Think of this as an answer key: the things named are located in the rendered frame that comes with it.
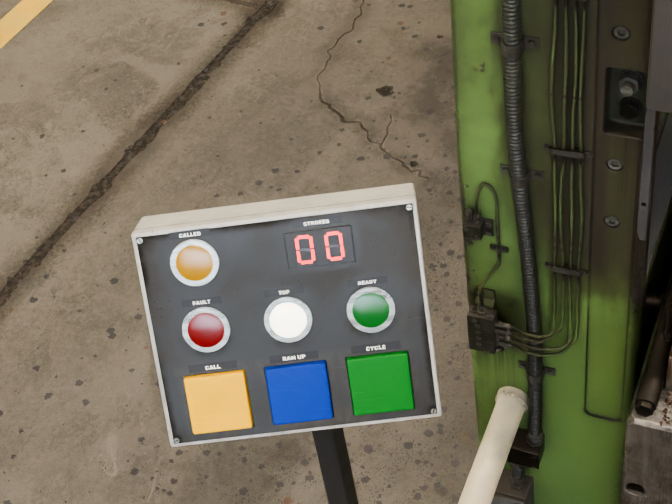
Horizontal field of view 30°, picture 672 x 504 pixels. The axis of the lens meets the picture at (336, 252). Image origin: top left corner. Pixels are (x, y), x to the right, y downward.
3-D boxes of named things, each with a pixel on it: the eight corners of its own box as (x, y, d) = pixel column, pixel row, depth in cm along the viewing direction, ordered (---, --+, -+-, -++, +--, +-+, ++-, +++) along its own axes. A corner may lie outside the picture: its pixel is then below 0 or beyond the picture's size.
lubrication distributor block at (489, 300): (507, 371, 186) (505, 312, 176) (468, 362, 188) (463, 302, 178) (514, 353, 188) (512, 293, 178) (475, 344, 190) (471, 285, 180)
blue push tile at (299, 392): (333, 419, 153) (325, 362, 152) (273, 425, 154) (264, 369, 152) (334, 413, 155) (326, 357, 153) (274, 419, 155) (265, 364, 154)
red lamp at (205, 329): (221, 354, 151) (214, 332, 148) (187, 346, 153) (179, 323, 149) (232, 335, 153) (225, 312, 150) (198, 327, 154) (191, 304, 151)
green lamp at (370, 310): (386, 335, 150) (382, 311, 147) (350, 326, 151) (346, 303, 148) (395, 316, 152) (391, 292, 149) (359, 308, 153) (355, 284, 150)
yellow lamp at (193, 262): (209, 288, 149) (202, 263, 145) (175, 280, 150) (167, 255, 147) (221, 269, 150) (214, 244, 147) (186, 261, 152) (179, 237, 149)
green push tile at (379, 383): (414, 410, 153) (407, 352, 151) (353, 417, 154) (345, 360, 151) (414, 404, 155) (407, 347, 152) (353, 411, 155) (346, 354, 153)
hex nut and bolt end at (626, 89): (636, 129, 148) (639, 83, 143) (612, 125, 149) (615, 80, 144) (641, 115, 150) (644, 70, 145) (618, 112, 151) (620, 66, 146)
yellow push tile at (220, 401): (252, 428, 154) (243, 371, 152) (192, 435, 155) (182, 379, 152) (253, 422, 156) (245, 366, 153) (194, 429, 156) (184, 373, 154)
